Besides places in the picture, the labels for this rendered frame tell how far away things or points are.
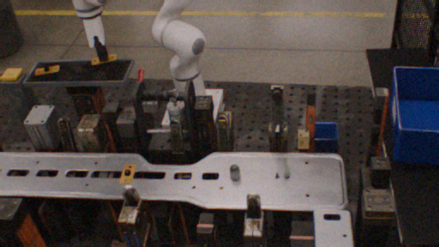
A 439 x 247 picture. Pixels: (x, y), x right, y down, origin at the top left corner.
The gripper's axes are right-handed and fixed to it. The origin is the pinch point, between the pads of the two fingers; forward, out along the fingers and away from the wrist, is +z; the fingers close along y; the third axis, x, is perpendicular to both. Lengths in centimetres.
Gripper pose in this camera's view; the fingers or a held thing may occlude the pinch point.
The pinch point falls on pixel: (102, 53)
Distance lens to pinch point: 172.4
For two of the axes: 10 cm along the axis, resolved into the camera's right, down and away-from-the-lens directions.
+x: 9.7, -2.1, 0.9
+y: 2.0, 6.2, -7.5
